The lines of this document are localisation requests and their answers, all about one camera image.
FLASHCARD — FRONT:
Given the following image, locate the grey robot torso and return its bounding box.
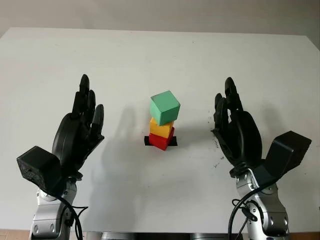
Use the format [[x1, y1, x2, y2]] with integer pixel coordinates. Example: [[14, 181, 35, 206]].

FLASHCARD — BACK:
[[101, 231, 243, 240]]

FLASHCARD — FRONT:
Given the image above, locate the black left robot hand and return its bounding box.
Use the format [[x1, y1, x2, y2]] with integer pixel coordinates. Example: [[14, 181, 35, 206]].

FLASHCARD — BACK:
[[51, 73, 105, 176]]

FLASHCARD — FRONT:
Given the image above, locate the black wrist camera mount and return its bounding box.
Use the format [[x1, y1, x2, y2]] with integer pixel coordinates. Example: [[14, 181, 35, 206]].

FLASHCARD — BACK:
[[16, 145, 64, 196], [254, 130, 313, 188]]

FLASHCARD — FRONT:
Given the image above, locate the black tape strip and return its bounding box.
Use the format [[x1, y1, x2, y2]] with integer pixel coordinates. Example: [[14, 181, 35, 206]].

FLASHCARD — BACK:
[[144, 136, 179, 148]]

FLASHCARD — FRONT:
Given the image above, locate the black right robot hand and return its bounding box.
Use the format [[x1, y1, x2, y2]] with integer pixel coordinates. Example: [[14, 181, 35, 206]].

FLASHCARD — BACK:
[[211, 76, 263, 174]]

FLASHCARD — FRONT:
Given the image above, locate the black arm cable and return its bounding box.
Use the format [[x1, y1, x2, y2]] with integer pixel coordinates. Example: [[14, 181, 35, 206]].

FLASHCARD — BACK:
[[227, 182, 277, 240], [52, 194, 89, 240]]

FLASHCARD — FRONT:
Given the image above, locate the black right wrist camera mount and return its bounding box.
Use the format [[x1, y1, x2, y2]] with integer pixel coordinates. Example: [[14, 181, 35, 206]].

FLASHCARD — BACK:
[[254, 130, 313, 188]]

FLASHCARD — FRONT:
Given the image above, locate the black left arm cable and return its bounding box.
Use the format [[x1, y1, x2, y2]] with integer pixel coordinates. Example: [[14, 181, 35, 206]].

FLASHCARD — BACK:
[[52, 194, 89, 240]]

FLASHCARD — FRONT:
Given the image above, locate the yellow cube block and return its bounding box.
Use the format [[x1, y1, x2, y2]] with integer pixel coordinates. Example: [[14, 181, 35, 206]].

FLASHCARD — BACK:
[[149, 117, 175, 139]]

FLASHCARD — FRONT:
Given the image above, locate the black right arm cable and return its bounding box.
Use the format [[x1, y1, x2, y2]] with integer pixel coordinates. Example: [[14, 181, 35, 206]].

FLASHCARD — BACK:
[[227, 182, 277, 240]]

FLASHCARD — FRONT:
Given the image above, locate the green cube block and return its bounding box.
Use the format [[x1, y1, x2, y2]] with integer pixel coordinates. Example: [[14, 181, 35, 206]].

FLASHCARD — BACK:
[[150, 90, 181, 127]]

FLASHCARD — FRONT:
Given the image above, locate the red cube block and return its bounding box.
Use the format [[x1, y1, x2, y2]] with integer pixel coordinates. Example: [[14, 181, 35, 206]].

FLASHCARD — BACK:
[[148, 126, 176, 151]]

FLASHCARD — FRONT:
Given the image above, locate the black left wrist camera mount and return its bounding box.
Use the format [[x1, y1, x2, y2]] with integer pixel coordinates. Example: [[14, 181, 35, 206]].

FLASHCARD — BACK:
[[16, 145, 64, 196]]

